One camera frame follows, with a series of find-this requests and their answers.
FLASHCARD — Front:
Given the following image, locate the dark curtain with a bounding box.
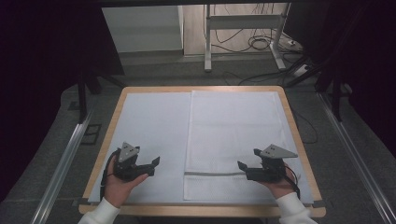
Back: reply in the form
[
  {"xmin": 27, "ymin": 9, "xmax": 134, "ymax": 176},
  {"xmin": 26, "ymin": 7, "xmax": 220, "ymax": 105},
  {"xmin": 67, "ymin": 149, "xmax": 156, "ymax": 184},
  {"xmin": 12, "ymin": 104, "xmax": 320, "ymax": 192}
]
[
  {"xmin": 0, "ymin": 0, "xmax": 125, "ymax": 202},
  {"xmin": 284, "ymin": 0, "xmax": 396, "ymax": 158}
]

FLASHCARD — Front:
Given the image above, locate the left hand-held gripper black cable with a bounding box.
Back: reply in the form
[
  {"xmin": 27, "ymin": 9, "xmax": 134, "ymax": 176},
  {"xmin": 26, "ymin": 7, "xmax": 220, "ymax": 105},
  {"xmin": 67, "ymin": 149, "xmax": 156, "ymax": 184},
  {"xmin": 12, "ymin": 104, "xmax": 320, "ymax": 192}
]
[{"xmin": 99, "ymin": 148, "xmax": 121, "ymax": 201}]

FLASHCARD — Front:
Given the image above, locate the right hand-held gripper black cable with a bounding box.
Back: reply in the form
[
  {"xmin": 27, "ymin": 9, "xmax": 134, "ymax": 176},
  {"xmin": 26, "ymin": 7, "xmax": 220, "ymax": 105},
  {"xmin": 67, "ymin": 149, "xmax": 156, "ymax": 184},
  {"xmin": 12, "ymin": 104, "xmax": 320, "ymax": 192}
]
[{"xmin": 283, "ymin": 163, "xmax": 302, "ymax": 200}]

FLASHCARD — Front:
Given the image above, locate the black metal stand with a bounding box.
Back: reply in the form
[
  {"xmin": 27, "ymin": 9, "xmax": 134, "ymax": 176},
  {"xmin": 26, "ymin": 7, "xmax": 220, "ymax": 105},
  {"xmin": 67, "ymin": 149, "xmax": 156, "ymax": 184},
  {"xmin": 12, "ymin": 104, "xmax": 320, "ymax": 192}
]
[
  {"xmin": 76, "ymin": 69, "xmax": 127, "ymax": 124},
  {"xmin": 283, "ymin": 54, "xmax": 345, "ymax": 123}
]

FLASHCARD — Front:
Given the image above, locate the thin black floor cable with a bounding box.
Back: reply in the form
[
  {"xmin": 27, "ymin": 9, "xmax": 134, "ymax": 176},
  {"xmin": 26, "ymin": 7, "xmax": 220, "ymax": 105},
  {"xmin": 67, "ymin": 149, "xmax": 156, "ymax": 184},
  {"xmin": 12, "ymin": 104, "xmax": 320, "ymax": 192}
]
[{"xmin": 290, "ymin": 106, "xmax": 319, "ymax": 145}]

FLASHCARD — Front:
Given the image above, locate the white cabinet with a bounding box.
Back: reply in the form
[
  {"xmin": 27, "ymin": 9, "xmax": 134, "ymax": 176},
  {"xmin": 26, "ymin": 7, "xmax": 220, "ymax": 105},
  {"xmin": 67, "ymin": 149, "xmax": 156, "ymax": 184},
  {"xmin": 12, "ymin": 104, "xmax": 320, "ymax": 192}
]
[{"xmin": 101, "ymin": 5, "xmax": 185, "ymax": 54}]

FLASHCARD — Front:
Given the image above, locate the black floor socket plate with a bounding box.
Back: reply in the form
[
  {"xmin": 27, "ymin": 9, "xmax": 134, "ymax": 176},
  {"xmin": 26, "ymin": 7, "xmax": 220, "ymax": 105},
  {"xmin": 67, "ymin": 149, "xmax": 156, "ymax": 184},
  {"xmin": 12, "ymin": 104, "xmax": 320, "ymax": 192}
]
[{"xmin": 80, "ymin": 123, "xmax": 103, "ymax": 147}]

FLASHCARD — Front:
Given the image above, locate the white table cover sheet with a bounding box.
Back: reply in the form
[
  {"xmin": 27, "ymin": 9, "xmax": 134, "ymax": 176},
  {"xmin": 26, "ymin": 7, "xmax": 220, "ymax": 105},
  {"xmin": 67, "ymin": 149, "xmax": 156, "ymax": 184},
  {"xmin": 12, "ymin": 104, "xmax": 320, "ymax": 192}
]
[{"xmin": 87, "ymin": 91, "xmax": 315, "ymax": 205}]

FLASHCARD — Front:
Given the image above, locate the hand-held gripper black cable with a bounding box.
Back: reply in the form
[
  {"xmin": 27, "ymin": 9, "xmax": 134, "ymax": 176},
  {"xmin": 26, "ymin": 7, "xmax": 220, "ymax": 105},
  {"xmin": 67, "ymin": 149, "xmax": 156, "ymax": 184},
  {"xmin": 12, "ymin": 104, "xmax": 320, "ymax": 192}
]
[
  {"xmin": 99, "ymin": 148, "xmax": 121, "ymax": 201},
  {"xmin": 283, "ymin": 163, "xmax": 302, "ymax": 200}
]

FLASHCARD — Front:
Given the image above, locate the person's left hand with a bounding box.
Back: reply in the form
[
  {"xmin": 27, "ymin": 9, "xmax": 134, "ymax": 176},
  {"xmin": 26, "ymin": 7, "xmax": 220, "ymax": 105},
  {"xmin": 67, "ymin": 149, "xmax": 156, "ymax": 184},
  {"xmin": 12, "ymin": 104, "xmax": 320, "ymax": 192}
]
[{"xmin": 103, "ymin": 154, "xmax": 149, "ymax": 209}]

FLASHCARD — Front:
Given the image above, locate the person's right hand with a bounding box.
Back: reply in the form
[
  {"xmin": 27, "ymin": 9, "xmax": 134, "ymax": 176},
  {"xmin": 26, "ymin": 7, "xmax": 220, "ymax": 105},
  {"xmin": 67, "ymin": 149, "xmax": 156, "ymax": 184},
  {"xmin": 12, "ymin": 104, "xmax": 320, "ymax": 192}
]
[{"xmin": 261, "ymin": 171, "xmax": 301, "ymax": 200}]

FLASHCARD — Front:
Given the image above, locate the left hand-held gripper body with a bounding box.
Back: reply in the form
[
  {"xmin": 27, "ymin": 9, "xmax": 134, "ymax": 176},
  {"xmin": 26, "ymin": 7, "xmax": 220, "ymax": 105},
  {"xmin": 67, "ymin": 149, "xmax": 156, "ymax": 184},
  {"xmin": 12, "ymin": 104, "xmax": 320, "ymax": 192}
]
[{"xmin": 112, "ymin": 141, "xmax": 148, "ymax": 183}]

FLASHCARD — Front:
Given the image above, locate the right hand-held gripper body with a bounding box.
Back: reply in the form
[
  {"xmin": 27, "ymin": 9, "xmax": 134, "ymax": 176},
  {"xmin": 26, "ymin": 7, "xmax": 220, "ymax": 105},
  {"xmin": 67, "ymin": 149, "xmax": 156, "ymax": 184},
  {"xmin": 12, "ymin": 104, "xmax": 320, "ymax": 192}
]
[{"xmin": 248, "ymin": 143, "xmax": 299, "ymax": 183}]

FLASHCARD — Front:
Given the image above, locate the white mesh laundry bag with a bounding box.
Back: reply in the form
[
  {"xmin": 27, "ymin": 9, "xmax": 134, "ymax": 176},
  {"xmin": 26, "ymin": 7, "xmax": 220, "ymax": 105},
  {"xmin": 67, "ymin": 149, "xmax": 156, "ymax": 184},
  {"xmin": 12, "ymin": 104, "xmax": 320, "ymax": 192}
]
[{"xmin": 182, "ymin": 90, "xmax": 293, "ymax": 203}]

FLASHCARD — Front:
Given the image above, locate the white power strip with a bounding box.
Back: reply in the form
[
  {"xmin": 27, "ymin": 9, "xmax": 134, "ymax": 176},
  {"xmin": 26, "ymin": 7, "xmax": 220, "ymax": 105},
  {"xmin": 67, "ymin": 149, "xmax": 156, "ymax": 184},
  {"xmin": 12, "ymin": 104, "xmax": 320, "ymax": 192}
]
[{"xmin": 291, "ymin": 63, "xmax": 313, "ymax": 77}]

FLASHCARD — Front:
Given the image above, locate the white metal desk frame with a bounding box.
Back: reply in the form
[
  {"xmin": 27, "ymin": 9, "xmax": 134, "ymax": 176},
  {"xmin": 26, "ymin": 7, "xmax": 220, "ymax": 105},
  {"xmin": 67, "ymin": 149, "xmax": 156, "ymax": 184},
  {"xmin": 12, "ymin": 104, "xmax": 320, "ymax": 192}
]
[{"xmin": 203, "ymin": 3, "xmax": 292, "ymax": 74}]

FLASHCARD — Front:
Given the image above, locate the tangle of black floor cables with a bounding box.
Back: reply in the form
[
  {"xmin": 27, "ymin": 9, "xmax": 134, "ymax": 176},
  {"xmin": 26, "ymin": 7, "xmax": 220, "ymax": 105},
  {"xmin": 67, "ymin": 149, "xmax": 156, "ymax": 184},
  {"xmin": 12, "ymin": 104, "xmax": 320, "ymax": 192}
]
[{"xmin": 210, "ymin": 3, "xmax": 283, "ymax": 54}]

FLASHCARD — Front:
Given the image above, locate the aluminium floor rail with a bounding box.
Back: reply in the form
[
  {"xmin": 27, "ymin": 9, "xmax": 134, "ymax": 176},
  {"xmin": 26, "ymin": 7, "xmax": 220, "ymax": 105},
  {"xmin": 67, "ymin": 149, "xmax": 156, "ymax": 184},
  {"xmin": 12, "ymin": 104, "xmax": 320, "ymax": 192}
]
[
  {"xmin": 317, "ymin": 91, "xmax": 396, "ymax": 224},
  {"xmin": 30, "ymin": 104, "xmax": 97, "ymax": 224}
]

